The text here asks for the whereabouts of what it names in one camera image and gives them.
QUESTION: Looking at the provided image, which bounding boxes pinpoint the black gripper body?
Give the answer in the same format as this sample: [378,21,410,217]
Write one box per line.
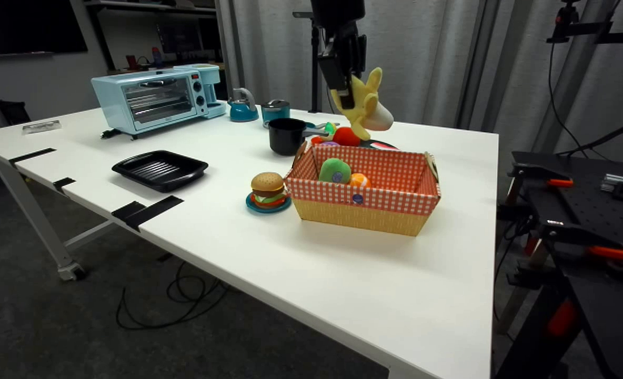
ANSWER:
[309,0,368,69]

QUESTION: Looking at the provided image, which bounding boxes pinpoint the yellow banana plush toy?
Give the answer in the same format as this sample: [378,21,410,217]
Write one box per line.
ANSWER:
[328,64,396,135]

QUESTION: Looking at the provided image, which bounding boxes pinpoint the red tomato plush toy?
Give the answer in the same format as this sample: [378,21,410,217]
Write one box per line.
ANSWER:
[330,123,364,147]

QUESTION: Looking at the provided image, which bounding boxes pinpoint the black toy pot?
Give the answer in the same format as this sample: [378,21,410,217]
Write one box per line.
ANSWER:
[267,115,318,158]

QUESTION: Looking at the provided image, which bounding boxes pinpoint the teal toy kettle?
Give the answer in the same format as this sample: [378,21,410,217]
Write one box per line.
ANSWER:
[225,87,262,123]

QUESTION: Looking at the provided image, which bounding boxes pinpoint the green round plush toy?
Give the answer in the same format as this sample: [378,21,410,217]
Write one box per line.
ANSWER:
[318,156,354,184]

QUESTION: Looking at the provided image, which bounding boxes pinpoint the burger toy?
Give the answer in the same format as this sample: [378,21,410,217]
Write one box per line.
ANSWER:
[249,171,289,209]

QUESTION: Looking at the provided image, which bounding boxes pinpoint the orange checkered cardboard box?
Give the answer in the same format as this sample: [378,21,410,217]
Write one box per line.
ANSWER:
[285,140,444,237]

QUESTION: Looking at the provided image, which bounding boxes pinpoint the black tripod pole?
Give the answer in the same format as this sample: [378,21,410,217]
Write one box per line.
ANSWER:
[290,6,328,113]

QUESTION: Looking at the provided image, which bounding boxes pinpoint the teal round container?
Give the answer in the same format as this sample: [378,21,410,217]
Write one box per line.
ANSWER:
[259,96,296,126]

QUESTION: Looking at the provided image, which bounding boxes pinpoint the light grey curtain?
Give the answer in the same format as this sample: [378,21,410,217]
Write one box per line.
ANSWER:
[216,0,623,160]

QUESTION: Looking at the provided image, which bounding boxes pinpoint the teal small plate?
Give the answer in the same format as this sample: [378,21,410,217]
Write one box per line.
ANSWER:
[244,192,294,217]

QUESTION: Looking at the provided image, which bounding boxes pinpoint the light blue toaster oven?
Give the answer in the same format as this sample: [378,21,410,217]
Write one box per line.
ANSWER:
[91,62,227,136]

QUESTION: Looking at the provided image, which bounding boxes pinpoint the black baking tray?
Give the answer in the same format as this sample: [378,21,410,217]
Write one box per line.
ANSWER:
[109,147,210,193]

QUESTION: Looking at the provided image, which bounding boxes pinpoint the black tape strip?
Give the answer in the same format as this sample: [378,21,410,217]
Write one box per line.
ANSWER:
[109,193,186,231]
[7,146,57,167]
[53,174,79,193]

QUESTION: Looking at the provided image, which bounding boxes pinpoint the black metal cart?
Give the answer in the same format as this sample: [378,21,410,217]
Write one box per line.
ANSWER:
[497,149,623,379]

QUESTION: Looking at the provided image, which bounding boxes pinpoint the dark wall shelf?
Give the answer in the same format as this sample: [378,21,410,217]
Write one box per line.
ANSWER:
[83,0,224,72]

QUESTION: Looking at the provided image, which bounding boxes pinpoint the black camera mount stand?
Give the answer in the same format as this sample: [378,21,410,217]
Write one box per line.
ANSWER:
[536,0,623,156]

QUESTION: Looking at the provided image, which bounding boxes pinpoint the black hanging cable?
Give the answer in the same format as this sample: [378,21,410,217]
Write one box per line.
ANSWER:
[546,40,623,161]

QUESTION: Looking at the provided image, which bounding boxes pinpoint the black floor cable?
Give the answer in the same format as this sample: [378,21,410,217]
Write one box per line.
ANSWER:
[115,260,235,333]

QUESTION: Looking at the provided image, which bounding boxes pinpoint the black wall monitor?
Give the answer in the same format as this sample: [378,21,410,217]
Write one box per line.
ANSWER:
[0,0,88,59]

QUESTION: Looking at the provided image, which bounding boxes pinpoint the white table leg frame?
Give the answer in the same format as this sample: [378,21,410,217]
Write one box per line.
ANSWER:
[0,153,118,283]

